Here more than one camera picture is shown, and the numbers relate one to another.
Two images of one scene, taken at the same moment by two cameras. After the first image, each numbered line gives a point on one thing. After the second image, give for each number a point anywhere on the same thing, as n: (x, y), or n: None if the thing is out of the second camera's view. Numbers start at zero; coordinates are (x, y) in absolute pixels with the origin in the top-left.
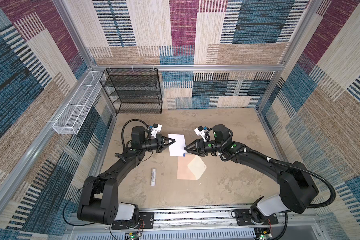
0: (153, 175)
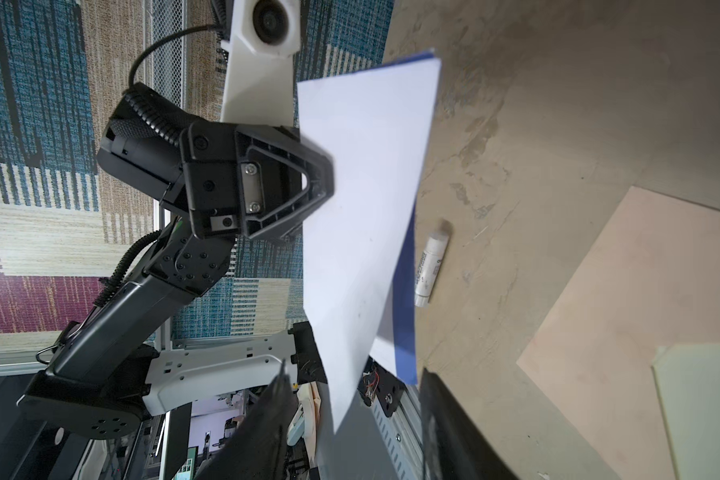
0: (430, 261)
